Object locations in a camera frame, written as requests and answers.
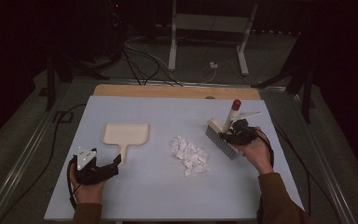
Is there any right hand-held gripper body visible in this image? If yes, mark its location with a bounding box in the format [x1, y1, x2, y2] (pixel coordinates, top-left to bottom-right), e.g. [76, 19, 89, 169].
[227, 111, 262, 147]

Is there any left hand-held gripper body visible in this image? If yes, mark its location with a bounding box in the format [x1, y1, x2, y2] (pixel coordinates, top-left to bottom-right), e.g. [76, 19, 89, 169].
[74, 147, 115, 186]

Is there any cream brush with red cap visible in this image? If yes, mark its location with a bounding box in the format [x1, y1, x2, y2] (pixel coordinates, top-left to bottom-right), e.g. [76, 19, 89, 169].
[204, 99, 243, 161]

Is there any cream plastic dustpan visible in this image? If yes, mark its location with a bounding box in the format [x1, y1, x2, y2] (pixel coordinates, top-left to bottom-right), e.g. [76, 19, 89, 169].
[101, 122, 150, 166]

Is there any pile of white paper scraps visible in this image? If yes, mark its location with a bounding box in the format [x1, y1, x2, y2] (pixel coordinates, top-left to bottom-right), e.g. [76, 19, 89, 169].
[169, 135, 211, 177]

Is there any person's left hand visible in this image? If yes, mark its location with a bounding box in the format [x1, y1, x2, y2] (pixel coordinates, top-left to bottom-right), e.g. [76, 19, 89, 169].
[69, 161, 107, 205]

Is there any person's right hand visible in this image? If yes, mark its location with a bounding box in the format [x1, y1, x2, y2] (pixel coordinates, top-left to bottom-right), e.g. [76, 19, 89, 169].
[233, 126, 274, 175]

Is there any pale blue table mat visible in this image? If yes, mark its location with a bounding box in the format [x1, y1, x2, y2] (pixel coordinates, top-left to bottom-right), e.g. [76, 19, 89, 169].
[44, 95, 305, 222]

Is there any black tripod stand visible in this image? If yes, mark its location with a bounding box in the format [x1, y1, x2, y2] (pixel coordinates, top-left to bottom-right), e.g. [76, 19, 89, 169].
[251, 31, 317, 124]
[44, 46, 110, 112]

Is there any white metal stand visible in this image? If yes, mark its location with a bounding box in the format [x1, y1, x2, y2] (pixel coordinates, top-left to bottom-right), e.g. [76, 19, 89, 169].
[167, 0, 259, 77]

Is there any dark equipment rack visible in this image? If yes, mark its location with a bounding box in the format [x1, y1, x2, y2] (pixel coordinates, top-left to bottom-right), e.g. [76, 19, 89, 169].
[103, 0, 129, 60]

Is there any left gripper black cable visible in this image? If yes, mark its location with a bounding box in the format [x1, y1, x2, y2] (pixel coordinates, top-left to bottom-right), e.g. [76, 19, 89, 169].
[66, 155, 79, 210]

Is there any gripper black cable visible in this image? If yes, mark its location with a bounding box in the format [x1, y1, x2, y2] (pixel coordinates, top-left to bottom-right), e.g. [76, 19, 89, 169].
[255, 128, 276, 169]
[66, 155, 79, 210]

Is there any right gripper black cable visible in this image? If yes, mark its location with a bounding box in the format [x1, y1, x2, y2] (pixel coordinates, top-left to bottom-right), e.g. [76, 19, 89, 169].
[255, 128, 276, 169]

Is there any long black floor cable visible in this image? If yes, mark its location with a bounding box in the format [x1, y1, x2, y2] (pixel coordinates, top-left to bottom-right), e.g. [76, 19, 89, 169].
[0, 103, 88, 224]

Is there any white cable with plug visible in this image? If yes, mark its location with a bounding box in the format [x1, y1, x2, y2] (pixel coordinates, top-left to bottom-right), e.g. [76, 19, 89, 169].
[180, 61, 219, 86]

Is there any metal floor rail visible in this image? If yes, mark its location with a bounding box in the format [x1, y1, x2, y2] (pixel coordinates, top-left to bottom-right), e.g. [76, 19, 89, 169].
[0, 106, 59, 224]
[290, 92, 358, 224]

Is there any bundle of black floor cables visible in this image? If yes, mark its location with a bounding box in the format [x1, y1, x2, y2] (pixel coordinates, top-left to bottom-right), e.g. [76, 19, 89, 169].
[121, 38, 186, 87]

